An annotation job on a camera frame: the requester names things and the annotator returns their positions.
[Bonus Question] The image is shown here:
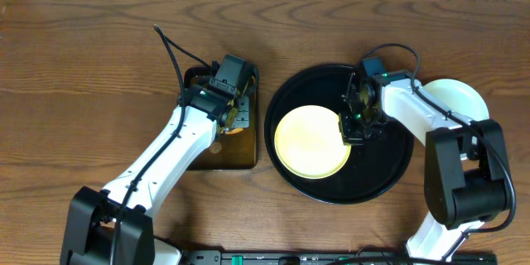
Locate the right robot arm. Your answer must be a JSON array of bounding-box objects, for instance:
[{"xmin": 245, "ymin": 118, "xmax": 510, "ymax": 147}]
[{"xmin": 340, "ymin": 71, "xmax": 516, "ymax": 262}]

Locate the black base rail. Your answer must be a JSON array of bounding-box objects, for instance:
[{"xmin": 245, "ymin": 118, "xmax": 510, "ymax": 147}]
[{"xmin": 181, "ymin": 248, "xmax": 499, "ymax": 265}]

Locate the black round tray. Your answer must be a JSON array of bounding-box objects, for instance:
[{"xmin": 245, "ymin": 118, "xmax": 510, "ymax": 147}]
[{"xmin": 264, "ymin": 63, "xmax": 414, "ymax": 205}]

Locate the black rectangular water tray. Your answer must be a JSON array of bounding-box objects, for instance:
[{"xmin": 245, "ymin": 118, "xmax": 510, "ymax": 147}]
[{"xmin": 188, "ymin": 66, "xmax": 259, "ymax": 171}]

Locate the green orange sponge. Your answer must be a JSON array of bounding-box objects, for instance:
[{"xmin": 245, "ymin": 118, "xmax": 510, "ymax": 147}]
[{"xmin": 224, "ymin": 128, "xmax": 243, "ymax": 135}]

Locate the yellow plate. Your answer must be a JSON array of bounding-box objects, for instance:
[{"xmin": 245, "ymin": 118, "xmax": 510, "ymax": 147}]
[{"xmin": 274, "ymin": 105, "xmax": 351, "ymax": 180}]

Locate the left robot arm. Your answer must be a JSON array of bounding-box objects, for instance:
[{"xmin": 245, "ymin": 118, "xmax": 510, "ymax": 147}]
[{"xmin": 60, "ymin": 86, "xmax": 255, "ymax": 264}]

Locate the light green plate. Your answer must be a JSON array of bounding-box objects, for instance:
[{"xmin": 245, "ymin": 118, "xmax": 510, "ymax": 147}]
[{"xmin": 424, "ymin": 79, "xmax": 489, "ymax": 121}]

